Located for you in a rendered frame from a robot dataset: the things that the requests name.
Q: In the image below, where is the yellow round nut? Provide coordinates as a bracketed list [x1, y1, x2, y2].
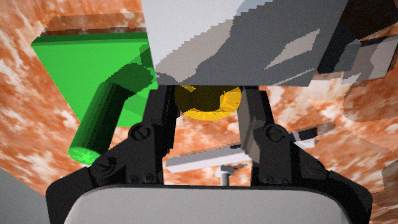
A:
[174, 85, 241, 121]

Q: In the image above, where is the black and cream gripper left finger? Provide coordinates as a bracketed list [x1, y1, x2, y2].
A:
[45, 85, 178, 224]

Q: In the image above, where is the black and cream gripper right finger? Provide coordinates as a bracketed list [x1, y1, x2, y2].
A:
[237, 86, 373, 224]

